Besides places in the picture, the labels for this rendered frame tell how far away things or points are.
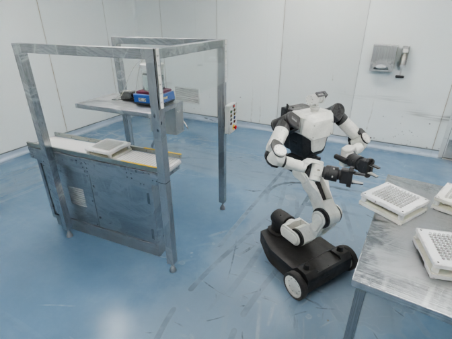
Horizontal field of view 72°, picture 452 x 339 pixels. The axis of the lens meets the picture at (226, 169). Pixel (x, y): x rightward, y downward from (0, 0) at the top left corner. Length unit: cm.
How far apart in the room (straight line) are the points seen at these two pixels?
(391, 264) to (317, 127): 93
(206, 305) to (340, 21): 417
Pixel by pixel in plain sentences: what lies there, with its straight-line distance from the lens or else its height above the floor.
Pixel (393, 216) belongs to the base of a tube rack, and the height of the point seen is 88.
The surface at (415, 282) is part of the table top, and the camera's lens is 150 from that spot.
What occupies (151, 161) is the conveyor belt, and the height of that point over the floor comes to 83.
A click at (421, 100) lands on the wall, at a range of 519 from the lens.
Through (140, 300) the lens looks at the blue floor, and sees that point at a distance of 246.
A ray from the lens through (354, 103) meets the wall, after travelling 522.
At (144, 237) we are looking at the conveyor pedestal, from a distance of 271.
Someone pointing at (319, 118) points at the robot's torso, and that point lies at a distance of 208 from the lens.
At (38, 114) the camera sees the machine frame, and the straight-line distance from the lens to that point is 275.
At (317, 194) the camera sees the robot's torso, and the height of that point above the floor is 72.
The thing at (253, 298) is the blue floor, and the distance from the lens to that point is 240.
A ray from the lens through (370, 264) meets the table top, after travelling 150.
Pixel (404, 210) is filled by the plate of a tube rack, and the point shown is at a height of 93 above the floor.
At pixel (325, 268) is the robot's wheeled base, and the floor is 19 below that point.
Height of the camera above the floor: 178
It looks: 26 degrees down
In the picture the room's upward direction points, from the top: straight up
